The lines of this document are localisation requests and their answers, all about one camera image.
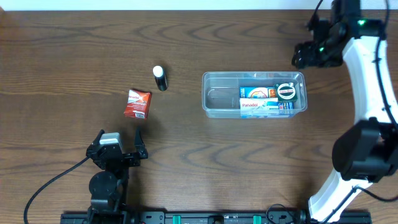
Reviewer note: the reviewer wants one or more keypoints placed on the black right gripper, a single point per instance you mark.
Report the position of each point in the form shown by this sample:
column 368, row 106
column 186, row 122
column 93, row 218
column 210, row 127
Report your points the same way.
column 304, row 55

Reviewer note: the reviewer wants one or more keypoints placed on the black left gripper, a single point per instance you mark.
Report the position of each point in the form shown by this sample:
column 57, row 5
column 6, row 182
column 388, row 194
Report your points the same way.
column 133, row 160

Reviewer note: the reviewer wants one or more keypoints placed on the red Panadol box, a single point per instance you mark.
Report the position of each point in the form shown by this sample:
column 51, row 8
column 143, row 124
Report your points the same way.
column 138, row 104

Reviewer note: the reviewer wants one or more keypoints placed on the green round balm box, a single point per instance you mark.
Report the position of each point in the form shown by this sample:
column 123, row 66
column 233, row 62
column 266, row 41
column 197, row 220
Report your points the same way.
column 286, row 92

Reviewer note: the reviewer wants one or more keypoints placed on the blue Cool Fever box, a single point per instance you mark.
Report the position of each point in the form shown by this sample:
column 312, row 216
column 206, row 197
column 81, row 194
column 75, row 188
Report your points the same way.
column 263, row 92

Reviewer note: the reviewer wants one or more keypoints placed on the black bottle white cap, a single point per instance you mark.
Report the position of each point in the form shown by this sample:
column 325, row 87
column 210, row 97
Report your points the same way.
column 160, row 78

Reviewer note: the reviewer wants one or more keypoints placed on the white Panadol box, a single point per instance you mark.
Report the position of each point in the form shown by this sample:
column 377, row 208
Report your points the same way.
column 258, row 104

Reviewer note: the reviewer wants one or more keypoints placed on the clear plastic container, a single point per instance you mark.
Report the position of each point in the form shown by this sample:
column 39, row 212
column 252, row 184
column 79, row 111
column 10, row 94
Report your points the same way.
column 220, row 91

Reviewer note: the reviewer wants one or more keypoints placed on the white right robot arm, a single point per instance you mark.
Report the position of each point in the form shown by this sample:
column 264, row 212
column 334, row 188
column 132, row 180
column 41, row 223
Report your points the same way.
column 367, row 152

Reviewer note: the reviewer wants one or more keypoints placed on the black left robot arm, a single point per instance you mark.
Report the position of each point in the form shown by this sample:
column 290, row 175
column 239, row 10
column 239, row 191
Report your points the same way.
column 108, row 188

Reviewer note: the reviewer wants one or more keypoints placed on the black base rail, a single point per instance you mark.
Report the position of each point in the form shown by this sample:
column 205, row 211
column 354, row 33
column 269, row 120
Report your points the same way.
column 189, row 218

